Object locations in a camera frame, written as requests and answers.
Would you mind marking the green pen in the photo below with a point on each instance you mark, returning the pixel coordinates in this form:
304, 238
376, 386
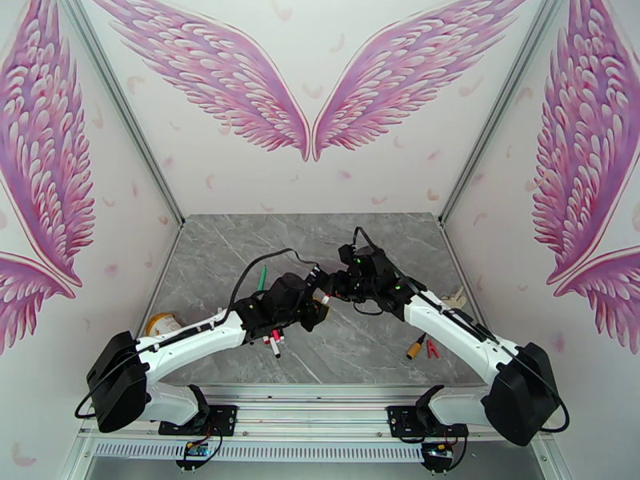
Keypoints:
262, 278

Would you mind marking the black marker black cap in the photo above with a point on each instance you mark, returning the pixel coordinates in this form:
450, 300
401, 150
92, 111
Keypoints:
276, 349

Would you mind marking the light wooden toy piece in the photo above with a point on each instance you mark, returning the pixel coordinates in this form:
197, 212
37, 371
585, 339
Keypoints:
454, 298

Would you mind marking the yellow cylindrical plug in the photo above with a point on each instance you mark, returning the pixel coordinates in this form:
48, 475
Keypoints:
415, 347

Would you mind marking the red alligator clip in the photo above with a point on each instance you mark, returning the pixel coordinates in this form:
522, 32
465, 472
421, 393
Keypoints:
432, 348

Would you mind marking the small green circuit board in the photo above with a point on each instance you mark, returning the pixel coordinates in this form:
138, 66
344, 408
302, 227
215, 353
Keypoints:
197, 449
437, 449

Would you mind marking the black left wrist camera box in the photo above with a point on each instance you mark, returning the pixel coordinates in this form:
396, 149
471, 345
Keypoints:
315, 279

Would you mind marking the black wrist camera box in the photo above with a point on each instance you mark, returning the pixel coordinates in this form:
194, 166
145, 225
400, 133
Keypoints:
315, 279
346, 254

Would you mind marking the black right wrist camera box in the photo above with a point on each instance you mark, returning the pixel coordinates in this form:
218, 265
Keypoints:
346, 254

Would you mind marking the aluminium rail frame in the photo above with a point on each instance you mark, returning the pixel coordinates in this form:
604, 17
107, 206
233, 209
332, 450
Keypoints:
310, 413

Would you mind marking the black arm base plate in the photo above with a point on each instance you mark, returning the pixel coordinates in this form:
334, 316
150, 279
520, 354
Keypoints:
400, 418
222, 418

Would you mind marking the aluminium frame post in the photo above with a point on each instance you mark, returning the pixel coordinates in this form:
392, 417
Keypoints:
510, 101
120, 101

